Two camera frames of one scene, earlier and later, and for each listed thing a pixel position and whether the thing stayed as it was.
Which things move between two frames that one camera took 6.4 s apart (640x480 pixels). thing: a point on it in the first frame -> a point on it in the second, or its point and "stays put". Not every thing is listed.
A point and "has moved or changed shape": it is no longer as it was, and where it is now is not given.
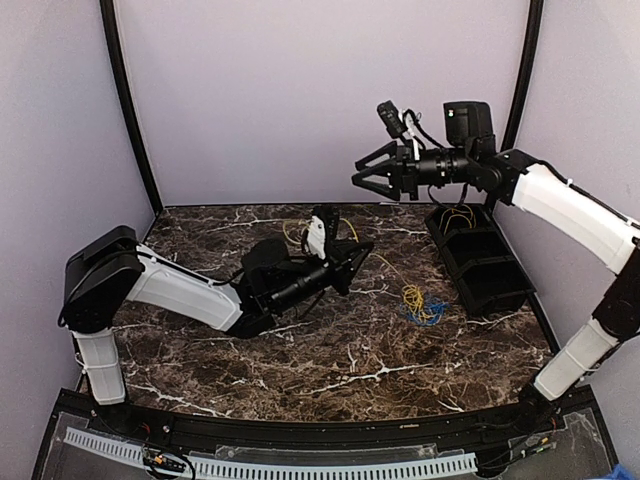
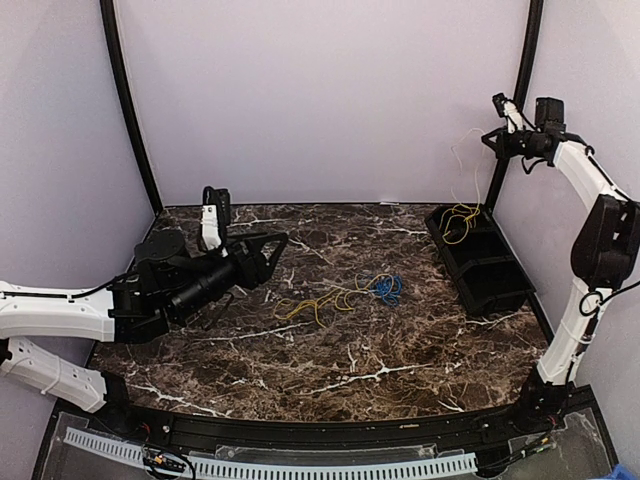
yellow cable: x=304 y=221 has moved or changed shape
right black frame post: x=515 y=123 stays put
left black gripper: x=345 y=263 -> x=260 y=271
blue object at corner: x=620 y=472 stays put
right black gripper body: x=408 y=170 -> x=508 y=150
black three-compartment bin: x=481 y=262 stays put
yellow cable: x=411 y=294 -> x=285 y=307
